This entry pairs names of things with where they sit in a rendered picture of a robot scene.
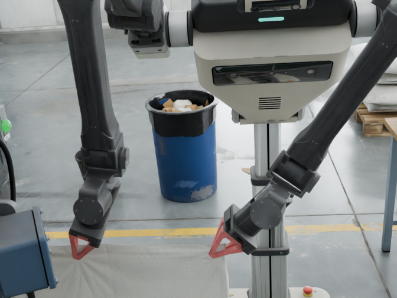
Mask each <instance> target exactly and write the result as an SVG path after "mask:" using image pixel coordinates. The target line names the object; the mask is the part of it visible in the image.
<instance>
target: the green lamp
mask: <svg viewBox="0 0 397 298"><path fill-rule="evenodd" d="M1 127H2V130H3V132H8V131H10V129H11V127H12V125H11V122H10V121H9V120H7V119H3V120H2V123H1Z"/></svg>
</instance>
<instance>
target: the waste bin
mask: <svg viewBox="0 0 397 298"><path fill-rule="evenodd" d="M169 99H171V100H172V102H173V103H174V102H175V101H176V100H189V101H190V102H191V103H192V104H193V105H195V104H196V105H197V106H203V108H200V109H196V110H192V111H184V112H166V111H162V109H163V108H165V107H164V106H163V104H164V103H165V102H166V101H167V100H169ZM207 101H208V103H209V105H208V106H206V107H205V105H206V102H207ZM218 103H219V99H217V98H216V97H215V96H213V95H212V94H211V93H210V92H208V91H206V90H200V89H178V90H170V91H166V92H162V93H159V94H156V95H154V96H152V97H150V98H149V99H148V100H147V101H146V103H145V109H146V110H147V111H148V115H149V121H150V123H151V125H152V133H153V139H154V147H155V155H156V160H157V168H158V176H159V181H160V189H161V194H162V195H163V196H164V197H165V198H166V199H168V200H171V201H173V202H180V203H190V202H198V201H201V200H204V199H207V198H208V197H210V196H212V195H213V194H214V193H215V192H216V190H217V156H216V106H217V104H218Z"/></svg>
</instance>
